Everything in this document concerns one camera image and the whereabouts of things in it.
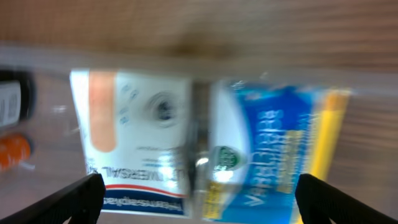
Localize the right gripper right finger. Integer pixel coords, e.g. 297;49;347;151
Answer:
295;174;397;224

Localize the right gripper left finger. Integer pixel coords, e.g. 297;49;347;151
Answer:
1;174;106;224

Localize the orange bottle white cap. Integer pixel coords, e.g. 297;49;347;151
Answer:
1;133;34;172

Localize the blue yellow VapoDrops box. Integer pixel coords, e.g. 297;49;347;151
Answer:
202;82;351;224

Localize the white blue Hansaplast box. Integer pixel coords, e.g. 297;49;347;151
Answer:
70;69;192;217

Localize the black bottle white cap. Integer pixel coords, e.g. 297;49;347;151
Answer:
1;69;36;129

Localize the clear plastic container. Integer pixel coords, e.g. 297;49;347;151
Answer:
1;46;397;223

